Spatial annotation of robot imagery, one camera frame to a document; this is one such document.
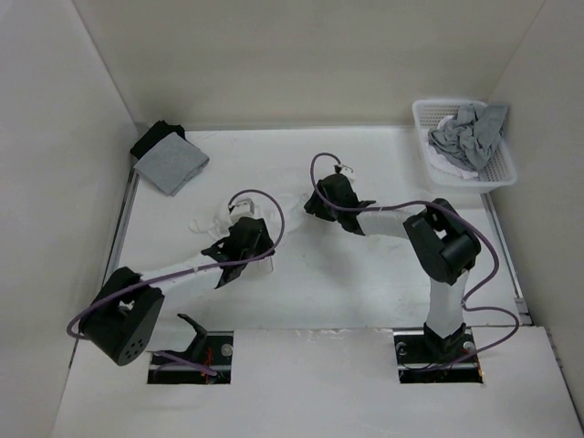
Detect grey crumpled tank top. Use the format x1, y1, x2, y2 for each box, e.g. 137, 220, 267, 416
428, 104, 509, 172

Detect white tank top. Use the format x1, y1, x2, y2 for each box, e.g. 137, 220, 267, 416
188, 191, 316, 275

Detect left metal table rail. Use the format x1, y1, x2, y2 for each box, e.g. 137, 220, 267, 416
98, 170, 140, 291

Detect white plastic basket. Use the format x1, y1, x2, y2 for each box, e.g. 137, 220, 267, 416
412, 99, 517, 194

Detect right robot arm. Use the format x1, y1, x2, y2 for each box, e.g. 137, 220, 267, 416
304, 173, 481, 361

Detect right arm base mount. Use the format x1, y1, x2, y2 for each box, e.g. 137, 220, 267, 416
393, 327, 483, 384

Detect white garment in basket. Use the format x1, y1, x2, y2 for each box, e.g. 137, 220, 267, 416
426, 116, 481, 180

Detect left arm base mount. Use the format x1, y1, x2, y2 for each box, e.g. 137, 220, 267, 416
147, 314, 235, 385

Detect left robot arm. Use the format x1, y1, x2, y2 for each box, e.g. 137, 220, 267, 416
78, 217, 282, 366

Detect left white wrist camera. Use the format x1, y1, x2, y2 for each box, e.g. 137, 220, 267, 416
227, 198, 256, 223

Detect folded grey tank top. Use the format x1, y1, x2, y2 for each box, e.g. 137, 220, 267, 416
134, 133, 210, 197

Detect folded black tank top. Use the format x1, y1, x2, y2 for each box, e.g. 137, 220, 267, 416
130, 120, 186, 160

